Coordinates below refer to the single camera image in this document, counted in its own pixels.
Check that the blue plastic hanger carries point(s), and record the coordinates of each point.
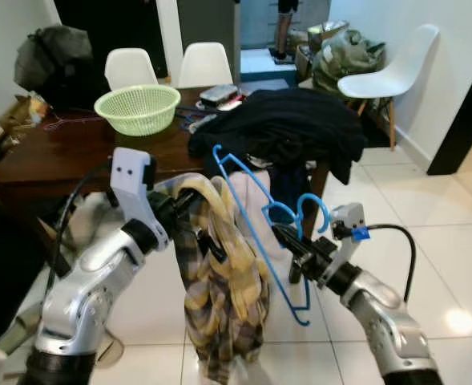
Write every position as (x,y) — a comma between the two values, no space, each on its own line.
(314,197)

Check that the yellow plaid shirt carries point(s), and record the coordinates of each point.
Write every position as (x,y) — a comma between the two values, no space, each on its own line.
(219,305)

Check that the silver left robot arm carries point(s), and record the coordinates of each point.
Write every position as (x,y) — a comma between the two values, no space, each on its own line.
(91,281)

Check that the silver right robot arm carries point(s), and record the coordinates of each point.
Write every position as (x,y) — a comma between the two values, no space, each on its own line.
(388,321)

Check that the white garment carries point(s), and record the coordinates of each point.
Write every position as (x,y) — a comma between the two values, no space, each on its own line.
(268,196)

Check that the green plastic basket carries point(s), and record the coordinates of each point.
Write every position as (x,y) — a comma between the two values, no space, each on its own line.
(139,112)

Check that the dark navy garment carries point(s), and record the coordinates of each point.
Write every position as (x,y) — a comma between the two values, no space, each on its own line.
(284,120)

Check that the stack of small items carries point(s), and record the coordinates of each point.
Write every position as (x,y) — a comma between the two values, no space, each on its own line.
(219,96)

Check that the dark wooden table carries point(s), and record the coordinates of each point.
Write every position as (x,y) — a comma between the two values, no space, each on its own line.
(67,152)

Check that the white plastic chair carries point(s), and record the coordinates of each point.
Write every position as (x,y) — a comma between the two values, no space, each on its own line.
(396,76)
(205,64)
(131,68)

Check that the olive green bag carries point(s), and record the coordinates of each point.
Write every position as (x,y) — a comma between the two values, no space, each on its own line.
(340,64)

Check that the brown snack packet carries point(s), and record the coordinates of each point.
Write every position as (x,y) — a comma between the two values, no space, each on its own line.
(23,112)

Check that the person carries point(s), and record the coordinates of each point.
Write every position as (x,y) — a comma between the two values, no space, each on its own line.
(284,28)

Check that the cardboard box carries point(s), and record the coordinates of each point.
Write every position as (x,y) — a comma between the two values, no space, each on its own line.
(328,28)

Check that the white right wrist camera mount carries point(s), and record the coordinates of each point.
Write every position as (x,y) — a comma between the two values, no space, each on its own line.
(348,220)

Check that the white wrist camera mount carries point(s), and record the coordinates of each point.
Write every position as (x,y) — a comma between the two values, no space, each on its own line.
(348,220)
(131,184)

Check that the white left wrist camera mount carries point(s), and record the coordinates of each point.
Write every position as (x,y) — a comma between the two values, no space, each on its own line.
(131,184)

